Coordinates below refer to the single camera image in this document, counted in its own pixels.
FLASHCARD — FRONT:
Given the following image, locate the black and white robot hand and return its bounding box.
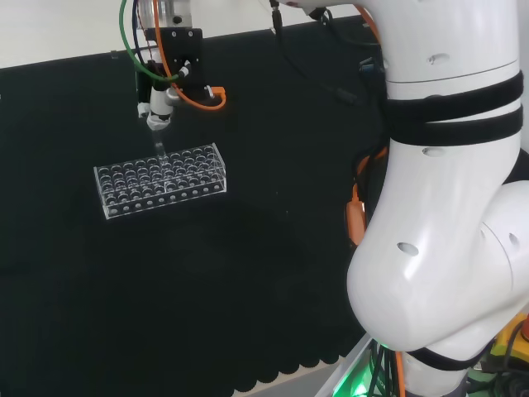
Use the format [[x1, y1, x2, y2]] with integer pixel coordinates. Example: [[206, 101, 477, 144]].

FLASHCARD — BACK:
[[135, 26, 206, 132]]

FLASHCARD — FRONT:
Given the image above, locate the clear glass test tube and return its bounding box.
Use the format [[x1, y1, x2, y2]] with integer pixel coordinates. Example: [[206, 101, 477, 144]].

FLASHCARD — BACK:
[[151, 129, 169, 165]]

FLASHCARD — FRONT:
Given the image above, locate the clear plastic test tube rack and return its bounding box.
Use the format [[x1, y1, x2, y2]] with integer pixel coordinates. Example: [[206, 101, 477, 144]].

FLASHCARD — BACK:
[[93, 142, 229, 221]]

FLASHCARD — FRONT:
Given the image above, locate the black bench cloth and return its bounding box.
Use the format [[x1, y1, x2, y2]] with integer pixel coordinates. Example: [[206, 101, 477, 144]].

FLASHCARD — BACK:
[[0, 15, 392, 397]]

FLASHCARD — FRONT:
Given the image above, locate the yellow stop button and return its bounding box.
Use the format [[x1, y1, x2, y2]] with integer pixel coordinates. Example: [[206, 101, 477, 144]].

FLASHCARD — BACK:
[[490, 313, 529, 367]]

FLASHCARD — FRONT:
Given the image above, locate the orange wrist cable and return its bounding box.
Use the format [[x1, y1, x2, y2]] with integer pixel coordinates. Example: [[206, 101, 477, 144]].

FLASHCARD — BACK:
[[152, 0, 228, 112]]

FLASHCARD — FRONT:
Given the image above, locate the green cable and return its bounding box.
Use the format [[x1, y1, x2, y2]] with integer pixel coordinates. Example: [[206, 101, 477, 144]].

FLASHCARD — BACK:
[[119, 0, 179, 82]]

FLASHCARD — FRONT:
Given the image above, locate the black cable with plug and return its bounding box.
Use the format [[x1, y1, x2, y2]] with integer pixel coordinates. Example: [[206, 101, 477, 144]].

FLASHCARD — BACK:
[[269, 0, 359, 107]]

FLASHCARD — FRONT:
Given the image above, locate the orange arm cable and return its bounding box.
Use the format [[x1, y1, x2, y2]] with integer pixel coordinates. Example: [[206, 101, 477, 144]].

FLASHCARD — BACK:
[[344, 0, 392, 250]]

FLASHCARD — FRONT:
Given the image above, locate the white base frame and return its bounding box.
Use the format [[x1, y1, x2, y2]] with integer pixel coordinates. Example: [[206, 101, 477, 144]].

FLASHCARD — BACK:
[[317, 333, 375, 397]]

